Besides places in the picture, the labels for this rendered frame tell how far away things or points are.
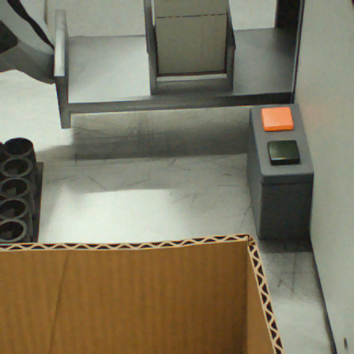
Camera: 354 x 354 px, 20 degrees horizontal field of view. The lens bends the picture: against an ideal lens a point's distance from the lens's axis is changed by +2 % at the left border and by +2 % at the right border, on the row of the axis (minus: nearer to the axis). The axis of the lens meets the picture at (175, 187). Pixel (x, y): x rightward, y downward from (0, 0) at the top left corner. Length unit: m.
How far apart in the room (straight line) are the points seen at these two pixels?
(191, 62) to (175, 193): 0.08
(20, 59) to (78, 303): 0.24
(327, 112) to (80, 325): 0.17
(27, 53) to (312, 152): 0.17
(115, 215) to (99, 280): 0.21
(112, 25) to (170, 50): 1.68
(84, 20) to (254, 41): 1.66
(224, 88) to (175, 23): 0.05
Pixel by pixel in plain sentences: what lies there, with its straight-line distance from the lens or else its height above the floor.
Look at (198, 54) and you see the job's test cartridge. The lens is 0.60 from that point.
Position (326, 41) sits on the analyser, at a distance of 0.50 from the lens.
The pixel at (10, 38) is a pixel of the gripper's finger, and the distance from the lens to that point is 0.58.
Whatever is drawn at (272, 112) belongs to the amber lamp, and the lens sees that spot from 0.57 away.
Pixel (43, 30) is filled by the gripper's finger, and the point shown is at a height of 0.94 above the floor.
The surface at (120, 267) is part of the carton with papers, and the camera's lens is 0.38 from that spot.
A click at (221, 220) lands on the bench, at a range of 0.58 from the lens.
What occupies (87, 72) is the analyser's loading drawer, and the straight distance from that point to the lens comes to 0.63.
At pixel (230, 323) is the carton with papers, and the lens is 0.40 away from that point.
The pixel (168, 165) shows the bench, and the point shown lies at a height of 0.87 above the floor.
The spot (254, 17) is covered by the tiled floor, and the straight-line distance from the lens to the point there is 2.30.
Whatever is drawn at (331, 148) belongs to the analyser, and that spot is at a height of 0.97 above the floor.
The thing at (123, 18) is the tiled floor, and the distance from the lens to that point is 2.30.
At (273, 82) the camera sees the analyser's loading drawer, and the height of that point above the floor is 0.92.
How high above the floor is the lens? 1.29
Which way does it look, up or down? 44 degrees down
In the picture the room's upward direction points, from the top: 1 degrees counter-clockwise
